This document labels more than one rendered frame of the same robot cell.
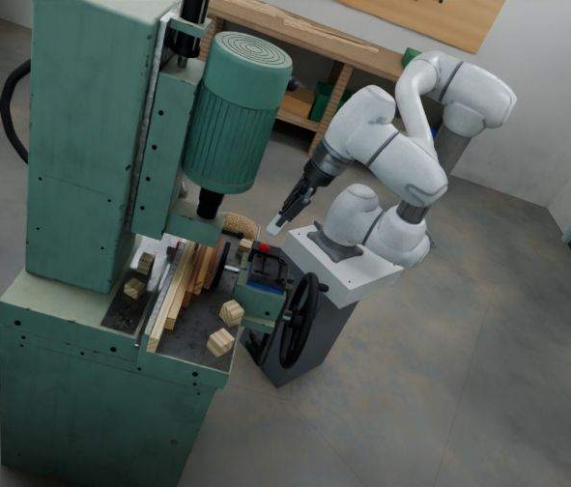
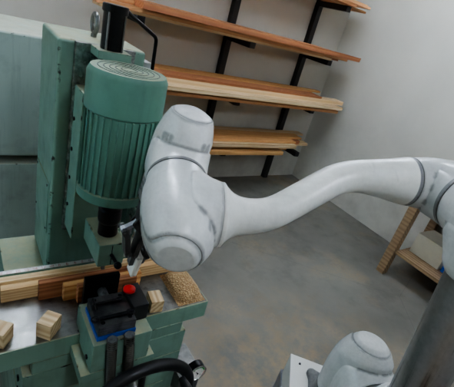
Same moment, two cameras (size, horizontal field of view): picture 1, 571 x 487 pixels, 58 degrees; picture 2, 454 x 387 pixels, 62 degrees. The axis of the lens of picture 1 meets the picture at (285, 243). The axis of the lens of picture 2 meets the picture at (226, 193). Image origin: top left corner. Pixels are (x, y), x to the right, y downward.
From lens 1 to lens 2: 110 cm
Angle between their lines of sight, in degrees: 52
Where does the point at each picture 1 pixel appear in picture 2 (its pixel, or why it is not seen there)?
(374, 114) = (160, 127)
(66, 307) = (15, 263)
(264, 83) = (97, 85)
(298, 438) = not seen: outside the picture
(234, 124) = (86, 126)
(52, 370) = not seen: hidden behind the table
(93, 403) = not seen: hidden behind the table
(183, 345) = not seen: outside the picture
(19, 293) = (12, 243)
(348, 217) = (336, 365)
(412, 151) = (167, 176)
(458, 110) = (450, 236)
